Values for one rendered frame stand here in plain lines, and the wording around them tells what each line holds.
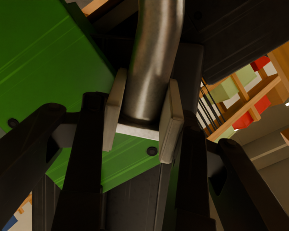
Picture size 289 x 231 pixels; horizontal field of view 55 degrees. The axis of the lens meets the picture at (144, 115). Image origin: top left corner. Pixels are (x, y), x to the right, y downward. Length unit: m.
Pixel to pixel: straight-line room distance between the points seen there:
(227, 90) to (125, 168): 3.20
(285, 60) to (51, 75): 0.86
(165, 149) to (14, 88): 0.15
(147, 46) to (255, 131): 9.51
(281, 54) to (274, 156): 6.81
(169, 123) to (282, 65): 0.88
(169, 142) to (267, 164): 7.69
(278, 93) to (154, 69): 3.98
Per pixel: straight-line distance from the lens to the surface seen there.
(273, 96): 4.19
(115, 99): 0.15
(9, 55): 0.25
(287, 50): 1.02
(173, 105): 0.16
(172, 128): 0.15
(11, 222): 6.47
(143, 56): 0.18
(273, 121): 9.65
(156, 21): 0.18
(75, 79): 0.23
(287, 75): 1.02
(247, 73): 3.77
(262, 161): 7.78
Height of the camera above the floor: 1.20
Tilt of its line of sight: 5 degrees up
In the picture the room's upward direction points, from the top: 148 degrees clockwise
